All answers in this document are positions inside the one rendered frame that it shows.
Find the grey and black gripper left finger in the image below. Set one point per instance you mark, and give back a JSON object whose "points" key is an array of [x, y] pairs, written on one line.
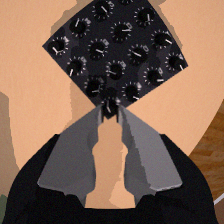
{"points": [[63, 165]]}

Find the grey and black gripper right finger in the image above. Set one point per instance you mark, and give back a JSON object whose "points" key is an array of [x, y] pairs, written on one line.
{"points": [[155, 165]]}

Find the black knob box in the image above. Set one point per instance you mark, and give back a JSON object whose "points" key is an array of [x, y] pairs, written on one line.
{"points": [[111, 65]]}

